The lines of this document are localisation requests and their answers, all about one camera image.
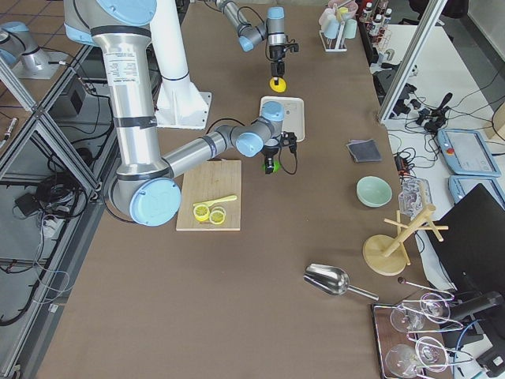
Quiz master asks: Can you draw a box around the lemon slice front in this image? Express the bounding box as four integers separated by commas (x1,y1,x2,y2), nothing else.
208,212,226,225

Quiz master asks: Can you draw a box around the lemon slice top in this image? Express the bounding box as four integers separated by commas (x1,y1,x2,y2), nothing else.
193,204,211,222

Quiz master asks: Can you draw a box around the green bowl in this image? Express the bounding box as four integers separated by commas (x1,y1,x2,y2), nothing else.
356,176,393,208

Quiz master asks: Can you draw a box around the wine glass rack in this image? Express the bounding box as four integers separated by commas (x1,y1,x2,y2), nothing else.
372,291,473,378

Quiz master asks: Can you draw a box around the wooden cutting board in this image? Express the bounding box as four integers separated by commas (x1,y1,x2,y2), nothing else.
176,160,241,231

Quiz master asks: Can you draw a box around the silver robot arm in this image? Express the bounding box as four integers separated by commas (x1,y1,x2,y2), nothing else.
64,1,284,227
215,1,299,93

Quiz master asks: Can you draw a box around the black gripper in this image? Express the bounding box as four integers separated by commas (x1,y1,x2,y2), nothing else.
268,40,298,85
261,132,297,174

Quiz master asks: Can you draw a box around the lemon slice back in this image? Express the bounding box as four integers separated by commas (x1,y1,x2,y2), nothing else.
211,206,226,214

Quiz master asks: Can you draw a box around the blue teach pendant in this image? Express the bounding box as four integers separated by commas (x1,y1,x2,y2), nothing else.
448,175,504,208
436,129,501,178

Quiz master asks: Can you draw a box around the blue cup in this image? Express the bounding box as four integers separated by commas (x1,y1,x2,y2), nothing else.
324,19,340,39

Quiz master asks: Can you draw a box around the white pillar base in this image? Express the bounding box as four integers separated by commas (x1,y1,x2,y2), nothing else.
150,1,211,129

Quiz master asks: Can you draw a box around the green lime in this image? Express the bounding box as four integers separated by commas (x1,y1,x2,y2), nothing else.
262,160,280,174

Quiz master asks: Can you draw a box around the yellow lemon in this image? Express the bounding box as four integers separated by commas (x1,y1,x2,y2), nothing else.
269,77,287,93

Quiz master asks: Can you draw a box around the metal scoop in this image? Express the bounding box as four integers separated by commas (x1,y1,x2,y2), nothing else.
304,263,379,301

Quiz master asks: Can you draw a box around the grey cloth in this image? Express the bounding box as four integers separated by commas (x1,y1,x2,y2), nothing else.
346,139,382,163

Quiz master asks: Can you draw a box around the beige rabbit tray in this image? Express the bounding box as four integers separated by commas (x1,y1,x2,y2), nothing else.
260,96,305,142

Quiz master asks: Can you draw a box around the yellow plastic knife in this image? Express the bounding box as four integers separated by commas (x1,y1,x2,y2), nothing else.
193,195,238,207

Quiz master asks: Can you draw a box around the white cup rack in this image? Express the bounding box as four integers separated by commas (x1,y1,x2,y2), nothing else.
319,4,346,52

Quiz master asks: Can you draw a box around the green cup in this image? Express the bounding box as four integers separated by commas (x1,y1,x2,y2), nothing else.
343,19,357,39

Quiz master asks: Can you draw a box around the lemon slice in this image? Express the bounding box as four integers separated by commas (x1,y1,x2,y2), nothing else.
211,206,226,214
208,212,226,225
193,204,211,222

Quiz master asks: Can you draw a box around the wooden mug tree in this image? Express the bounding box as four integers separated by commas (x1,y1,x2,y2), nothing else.
362,182,450,276

